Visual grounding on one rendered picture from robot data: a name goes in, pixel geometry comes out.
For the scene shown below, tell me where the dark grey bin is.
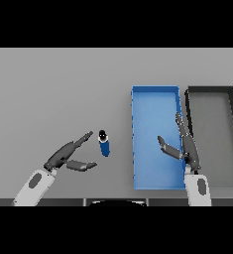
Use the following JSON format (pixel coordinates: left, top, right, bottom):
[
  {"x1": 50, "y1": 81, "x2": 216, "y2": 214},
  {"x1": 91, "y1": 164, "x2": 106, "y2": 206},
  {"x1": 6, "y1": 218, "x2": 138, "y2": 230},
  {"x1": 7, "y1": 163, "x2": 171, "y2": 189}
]
[{"x1": 184, "y1": 85, "x2": 233, "y2": 189}]

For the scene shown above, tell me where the blue bin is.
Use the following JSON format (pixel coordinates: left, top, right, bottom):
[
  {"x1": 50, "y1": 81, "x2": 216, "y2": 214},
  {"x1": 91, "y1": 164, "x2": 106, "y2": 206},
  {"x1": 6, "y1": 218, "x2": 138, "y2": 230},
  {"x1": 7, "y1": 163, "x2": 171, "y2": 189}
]
[{"x1": 131, "y1": 84, "x2": 187, "y2": 191}]

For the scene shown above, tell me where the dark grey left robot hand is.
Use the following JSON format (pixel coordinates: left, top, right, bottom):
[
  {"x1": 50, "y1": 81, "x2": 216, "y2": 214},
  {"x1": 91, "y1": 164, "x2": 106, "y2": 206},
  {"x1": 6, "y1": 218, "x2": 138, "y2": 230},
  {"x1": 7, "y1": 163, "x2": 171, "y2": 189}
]
[{"x1": 43, "y1": 130, "x2": 98, "y2": 173}]

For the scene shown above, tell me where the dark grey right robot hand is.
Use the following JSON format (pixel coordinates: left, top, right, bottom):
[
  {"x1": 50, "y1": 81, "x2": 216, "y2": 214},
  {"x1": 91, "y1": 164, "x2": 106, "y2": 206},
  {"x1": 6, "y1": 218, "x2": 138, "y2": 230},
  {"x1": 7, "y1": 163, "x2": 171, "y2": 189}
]
[{"x1": 157, "y1": 111, "x2": 202, "y2": 175}]

